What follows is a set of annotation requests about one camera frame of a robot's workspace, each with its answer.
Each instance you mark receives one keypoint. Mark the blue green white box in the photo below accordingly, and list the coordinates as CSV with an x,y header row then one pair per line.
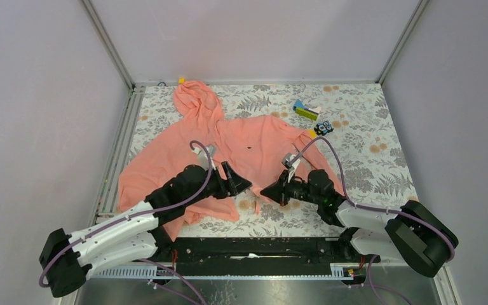
x,y
306,112

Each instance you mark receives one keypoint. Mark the black blue patterned toy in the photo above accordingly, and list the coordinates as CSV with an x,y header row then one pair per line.
x,y
323,128

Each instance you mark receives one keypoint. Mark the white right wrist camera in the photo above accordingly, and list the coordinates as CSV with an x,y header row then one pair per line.
x,y
291,163

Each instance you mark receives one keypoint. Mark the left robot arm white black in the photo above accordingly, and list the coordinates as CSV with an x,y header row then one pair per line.
x,y
68,260

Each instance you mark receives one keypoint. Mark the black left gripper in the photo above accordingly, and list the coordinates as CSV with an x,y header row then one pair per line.
x,y
236,183

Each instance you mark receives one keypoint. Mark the white slotted cable duct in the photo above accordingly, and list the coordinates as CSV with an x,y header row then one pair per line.
x,y
149,271

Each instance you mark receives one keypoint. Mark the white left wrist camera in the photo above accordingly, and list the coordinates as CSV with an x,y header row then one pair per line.
x,y
205,156

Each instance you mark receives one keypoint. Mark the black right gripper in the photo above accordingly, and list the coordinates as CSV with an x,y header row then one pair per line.
x,y
279,190

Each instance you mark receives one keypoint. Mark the floral patterned table mat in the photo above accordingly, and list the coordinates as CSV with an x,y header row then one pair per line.
x,y
363,144

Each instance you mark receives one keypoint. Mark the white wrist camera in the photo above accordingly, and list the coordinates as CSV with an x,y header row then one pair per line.
x,y
291,163
205,156

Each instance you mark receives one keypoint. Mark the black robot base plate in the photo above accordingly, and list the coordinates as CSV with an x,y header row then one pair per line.
x,y
255,254

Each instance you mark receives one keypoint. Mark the salmon pink hooded jacket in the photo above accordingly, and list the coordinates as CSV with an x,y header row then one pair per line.
x,y
252,128

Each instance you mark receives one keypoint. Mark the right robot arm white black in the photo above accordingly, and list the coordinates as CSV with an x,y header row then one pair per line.
x,y
411,234

